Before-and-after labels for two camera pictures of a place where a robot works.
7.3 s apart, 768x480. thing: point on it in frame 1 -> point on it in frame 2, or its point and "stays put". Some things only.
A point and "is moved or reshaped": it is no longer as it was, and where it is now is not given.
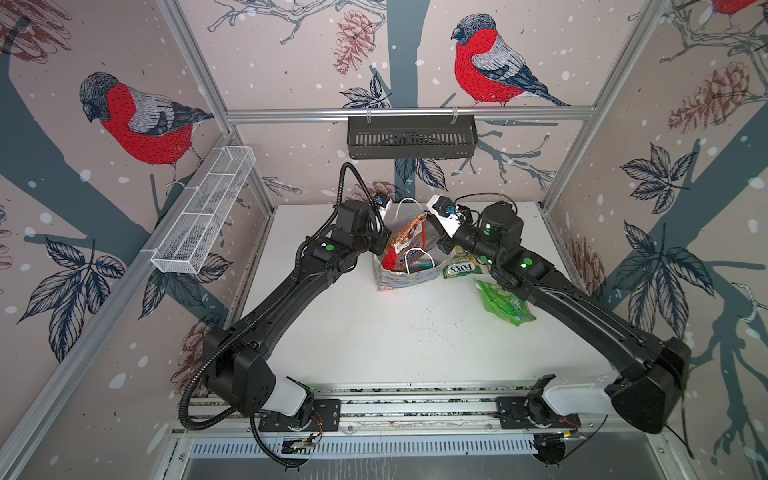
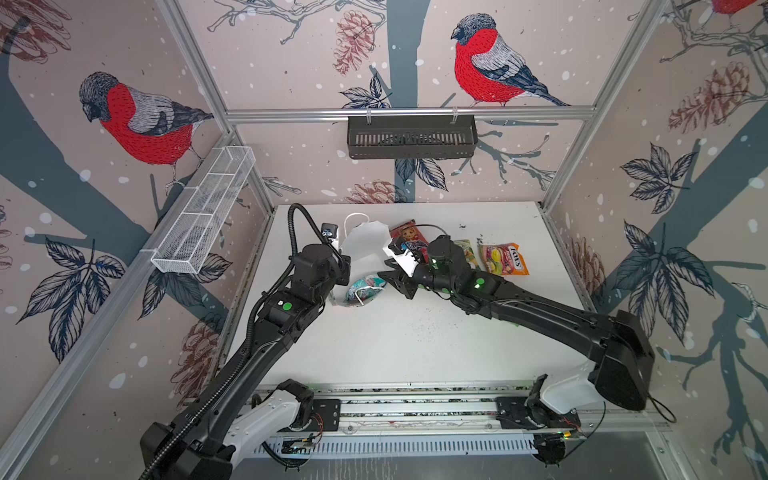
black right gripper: x=448 y=243 -> x=402 y=281
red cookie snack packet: x=410 y=235 is moved or reshaped
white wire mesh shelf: x=188 y=241 stays put
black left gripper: x=382 y=237 -> x=344 y=267
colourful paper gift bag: x=385 y=280 is moved or reshaped
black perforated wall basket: x=412 y=137 stays put
